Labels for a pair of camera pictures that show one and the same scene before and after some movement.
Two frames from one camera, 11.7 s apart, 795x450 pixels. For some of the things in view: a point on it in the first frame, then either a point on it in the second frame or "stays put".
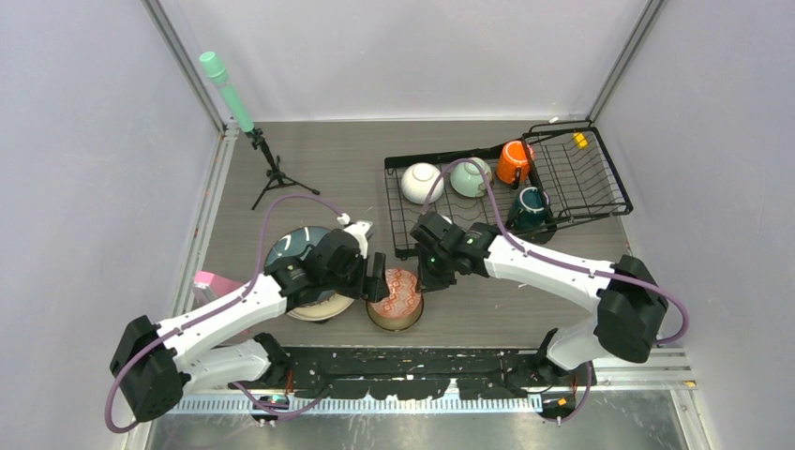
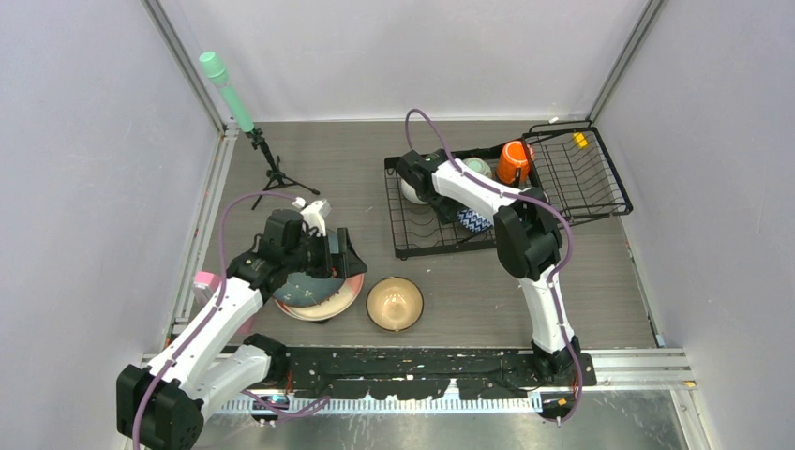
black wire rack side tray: (575, 168) stays put
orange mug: (513, 156) stays put
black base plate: (428, 373) stays put
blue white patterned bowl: (404, 305) to (472, 220)
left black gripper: (375, 285) to (325, 268)
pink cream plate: (322, 310) stays put
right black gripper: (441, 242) to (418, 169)
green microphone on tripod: (214, 71) stays put
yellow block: (580, 140) stays put
